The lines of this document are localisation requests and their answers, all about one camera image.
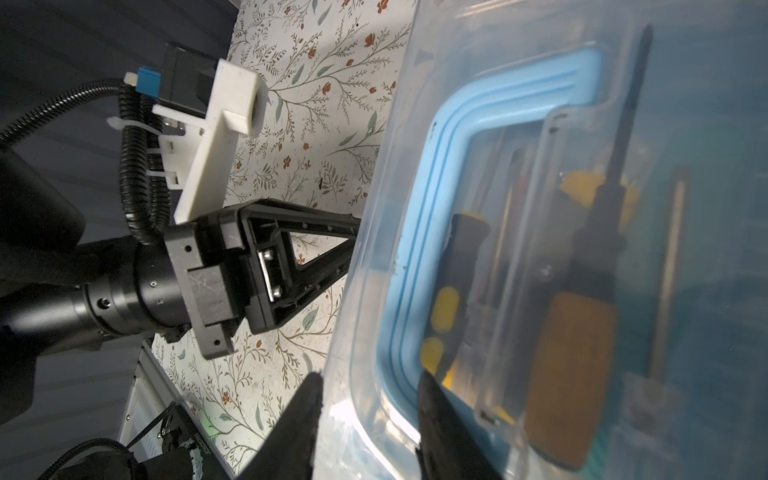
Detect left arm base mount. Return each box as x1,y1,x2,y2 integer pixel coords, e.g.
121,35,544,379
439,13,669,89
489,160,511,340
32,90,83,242
40,402,234,479

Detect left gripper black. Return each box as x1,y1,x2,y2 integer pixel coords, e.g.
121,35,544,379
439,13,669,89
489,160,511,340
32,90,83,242
77,199,361,359

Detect orange handled screwdriver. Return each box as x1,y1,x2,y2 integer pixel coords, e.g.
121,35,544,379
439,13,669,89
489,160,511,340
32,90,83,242
524,25,654,471

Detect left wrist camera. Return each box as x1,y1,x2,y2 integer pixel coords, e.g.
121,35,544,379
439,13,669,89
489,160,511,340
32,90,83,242
123,43,269,224

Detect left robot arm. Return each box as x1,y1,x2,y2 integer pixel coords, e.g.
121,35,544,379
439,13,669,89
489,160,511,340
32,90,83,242
1,150,360,422

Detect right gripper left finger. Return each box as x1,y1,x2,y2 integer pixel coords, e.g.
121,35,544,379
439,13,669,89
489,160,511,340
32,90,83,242
238,372,323,479

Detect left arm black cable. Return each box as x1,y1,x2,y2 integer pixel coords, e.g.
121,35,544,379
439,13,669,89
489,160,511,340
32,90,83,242
0,79,175,247

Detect yellow black ratchet screwdriver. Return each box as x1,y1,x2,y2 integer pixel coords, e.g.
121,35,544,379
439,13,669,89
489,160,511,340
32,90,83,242
559,171,641,233

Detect small yellow black screwdriver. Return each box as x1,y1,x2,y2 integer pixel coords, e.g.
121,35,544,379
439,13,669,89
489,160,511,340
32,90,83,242
420,212,491,382

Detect blue plastic tool box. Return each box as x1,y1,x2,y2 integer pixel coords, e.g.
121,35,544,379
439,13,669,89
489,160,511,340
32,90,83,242
376,48,602,430

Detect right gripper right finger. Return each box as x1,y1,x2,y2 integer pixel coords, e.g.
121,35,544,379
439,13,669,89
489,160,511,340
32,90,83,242
416,370,501,480

